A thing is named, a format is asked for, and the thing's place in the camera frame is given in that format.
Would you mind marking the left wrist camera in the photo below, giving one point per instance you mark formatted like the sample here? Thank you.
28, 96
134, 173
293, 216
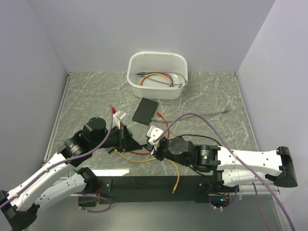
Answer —
118, 116

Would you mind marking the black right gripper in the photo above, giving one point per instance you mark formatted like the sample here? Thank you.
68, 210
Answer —
157, 152

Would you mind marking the aluminium rail frame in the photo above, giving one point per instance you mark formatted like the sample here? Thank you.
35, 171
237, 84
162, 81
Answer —
214, 94

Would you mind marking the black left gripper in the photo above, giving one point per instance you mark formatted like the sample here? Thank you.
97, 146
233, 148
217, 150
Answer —
129, 143

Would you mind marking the white plastic bin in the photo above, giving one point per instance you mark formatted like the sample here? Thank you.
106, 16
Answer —
157, 75

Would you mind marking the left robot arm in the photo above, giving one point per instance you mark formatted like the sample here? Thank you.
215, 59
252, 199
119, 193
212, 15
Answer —
22, 204

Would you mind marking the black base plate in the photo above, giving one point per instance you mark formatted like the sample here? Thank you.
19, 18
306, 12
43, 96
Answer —
121, 189

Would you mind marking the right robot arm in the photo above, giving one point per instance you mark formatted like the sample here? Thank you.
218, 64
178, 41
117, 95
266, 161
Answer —
229, 167

